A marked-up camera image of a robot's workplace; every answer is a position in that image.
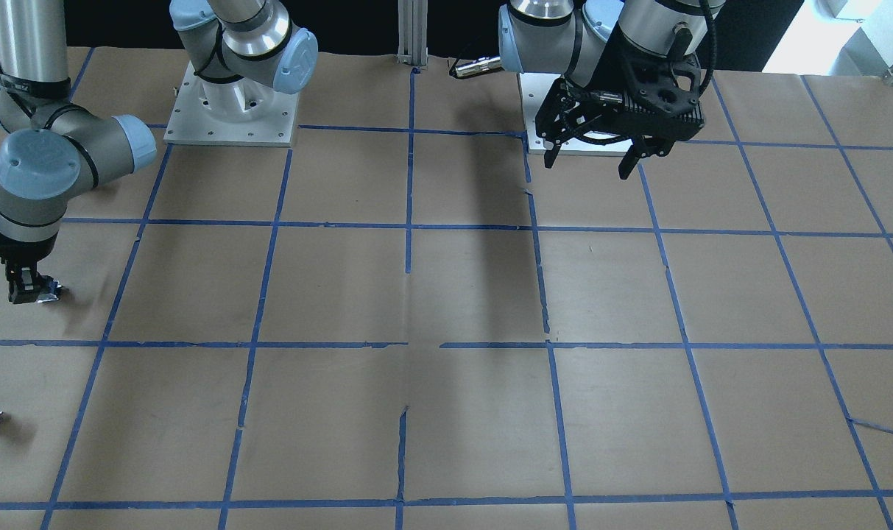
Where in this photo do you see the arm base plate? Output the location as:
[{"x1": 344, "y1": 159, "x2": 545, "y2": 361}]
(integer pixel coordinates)
[
  {"x1": 518, "y1": 72, "x2": 642, "y2": 158},
  {"x1": 163, "y1": 63, "x2": 299, "y2": 148}
]

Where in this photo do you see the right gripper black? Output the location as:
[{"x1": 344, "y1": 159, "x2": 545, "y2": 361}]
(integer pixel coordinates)
[{"x1": 0, "y1": 231, "x2": 46, "y2": 305}]

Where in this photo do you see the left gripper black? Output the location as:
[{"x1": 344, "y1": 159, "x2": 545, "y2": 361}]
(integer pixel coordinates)
[{"x1": 536, "y1": 29, "x2": 705, "y2": 180}]

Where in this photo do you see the silver metal connector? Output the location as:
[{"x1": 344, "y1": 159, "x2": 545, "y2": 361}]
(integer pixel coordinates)
[{"x1": 448, "y1": 56, "x2": 506, "y2": 80}]

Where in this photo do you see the aluminium frame post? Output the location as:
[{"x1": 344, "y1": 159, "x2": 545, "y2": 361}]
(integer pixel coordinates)
[{"x1": 396, "y1": 0, "x2": 428, "y2": 69}]

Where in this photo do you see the red emergency stop button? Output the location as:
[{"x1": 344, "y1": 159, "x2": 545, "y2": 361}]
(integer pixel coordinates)
[{"x1": 35, "y1": 275, "x2": 66, "y2": 304}]

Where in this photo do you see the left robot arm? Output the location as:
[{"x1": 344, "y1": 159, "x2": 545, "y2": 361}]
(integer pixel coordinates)
[{"x1": 498, "y1": 1, "x2": 724, "y2": 179}]

